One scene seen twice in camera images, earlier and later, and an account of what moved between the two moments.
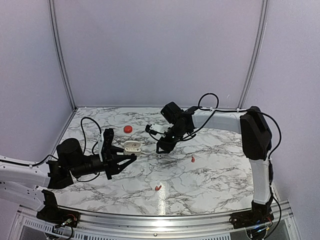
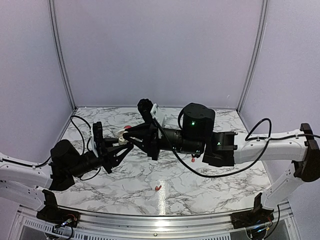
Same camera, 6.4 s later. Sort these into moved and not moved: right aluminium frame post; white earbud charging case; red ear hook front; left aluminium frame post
Moved: white earbud charging case
Not moved: right aluminium frame post; red ear hook front; left aluminium frame post
